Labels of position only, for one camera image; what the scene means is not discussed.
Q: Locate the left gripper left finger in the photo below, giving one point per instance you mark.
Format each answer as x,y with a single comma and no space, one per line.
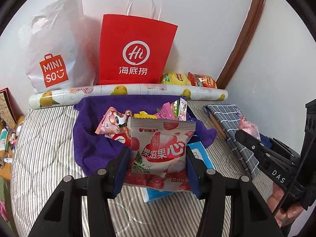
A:
61,215

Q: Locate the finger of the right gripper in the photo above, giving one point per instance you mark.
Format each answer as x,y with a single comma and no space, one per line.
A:
266,141
254,145

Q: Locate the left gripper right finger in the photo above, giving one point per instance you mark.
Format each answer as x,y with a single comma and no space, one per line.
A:
250,215

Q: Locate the small pink candy packet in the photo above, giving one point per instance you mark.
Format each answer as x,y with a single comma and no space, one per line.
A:
248,127

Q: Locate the pink white long packet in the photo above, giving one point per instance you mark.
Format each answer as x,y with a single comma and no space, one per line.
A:
182,109

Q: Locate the red small snack packet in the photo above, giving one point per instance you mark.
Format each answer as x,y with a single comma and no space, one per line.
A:
122,138

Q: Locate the lychee strawberry jelly bag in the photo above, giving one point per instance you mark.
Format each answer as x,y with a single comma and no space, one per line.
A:
158,159

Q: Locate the pink yellow snack bag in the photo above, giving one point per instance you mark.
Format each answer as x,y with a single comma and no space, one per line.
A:
166,112

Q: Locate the pink panda snack bag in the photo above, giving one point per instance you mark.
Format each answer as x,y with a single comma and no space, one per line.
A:
114,123

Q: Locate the yellow triangular snack packet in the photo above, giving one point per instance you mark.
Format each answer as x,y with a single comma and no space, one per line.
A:
144,115

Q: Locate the green triangular snack packet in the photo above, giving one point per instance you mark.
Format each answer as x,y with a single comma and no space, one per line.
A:
174,106

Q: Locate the grey checked folded cloth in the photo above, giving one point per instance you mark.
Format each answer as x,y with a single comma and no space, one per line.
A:
229,116

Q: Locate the blue tissue box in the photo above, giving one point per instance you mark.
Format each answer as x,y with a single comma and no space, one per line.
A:
197,157

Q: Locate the purple towel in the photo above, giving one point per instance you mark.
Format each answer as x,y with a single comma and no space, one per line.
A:
93,152

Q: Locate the orange chips bag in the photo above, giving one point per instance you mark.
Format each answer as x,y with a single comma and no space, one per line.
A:
201,80

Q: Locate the yellow chips bag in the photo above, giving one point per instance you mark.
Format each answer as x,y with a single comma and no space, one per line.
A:
172,78

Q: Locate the rolled pear-print tablecloth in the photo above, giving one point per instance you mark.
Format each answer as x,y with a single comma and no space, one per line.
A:
73,96

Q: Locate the patterned book box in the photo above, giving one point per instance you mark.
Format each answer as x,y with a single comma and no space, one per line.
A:
6,110

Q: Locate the red paper shopping bag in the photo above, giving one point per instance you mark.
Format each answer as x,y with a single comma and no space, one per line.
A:
134,50

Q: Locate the white plastic Miniso bag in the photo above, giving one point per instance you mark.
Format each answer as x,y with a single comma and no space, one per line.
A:
54,44

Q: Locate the brown door frame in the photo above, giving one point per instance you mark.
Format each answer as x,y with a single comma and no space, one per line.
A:
243,41

